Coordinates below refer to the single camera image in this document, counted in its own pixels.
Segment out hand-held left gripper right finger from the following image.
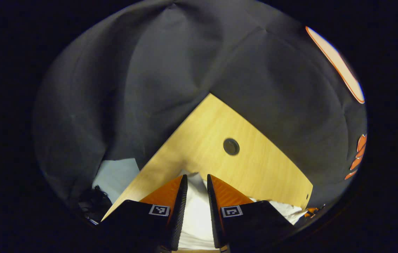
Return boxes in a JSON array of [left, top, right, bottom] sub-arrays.
[[207, 174, 296, 253]]

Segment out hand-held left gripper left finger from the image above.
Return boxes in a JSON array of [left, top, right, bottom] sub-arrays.
[[101, 175, 188, 253]]

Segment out black backdrop cloth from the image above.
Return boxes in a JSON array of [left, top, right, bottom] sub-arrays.
[[32, 0, 368, 212]]

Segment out white jeans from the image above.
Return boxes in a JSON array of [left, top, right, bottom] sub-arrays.
[[178, 170, 307, 251]]

